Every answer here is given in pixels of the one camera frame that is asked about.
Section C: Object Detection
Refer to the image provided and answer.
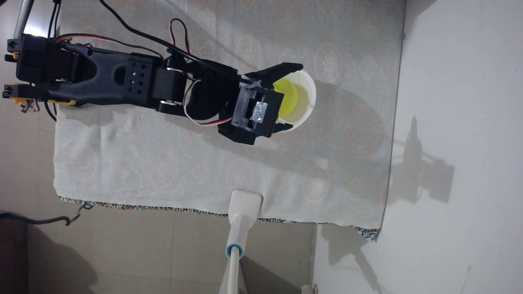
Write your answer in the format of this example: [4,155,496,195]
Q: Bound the yellow tennis ball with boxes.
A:
[272,79,299,116]

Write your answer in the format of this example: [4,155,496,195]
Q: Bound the white round bowl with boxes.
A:
[270,70,317,132]

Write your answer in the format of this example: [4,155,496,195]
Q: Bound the white patterned towel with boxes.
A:
[53,0,406,230]

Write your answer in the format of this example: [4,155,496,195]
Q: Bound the black yellow table clamp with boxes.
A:
[2,84,78,107]

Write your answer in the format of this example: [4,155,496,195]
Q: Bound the silver metal pole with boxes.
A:
[13,0,36,39]

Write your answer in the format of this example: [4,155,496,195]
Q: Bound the white stand with blue ring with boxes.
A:
[225,189,263,294]

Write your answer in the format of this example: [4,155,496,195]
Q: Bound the thick black cable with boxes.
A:
[100,0,251,81]

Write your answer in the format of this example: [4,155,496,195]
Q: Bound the black floor cable with hook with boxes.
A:
[0,203,94,226]

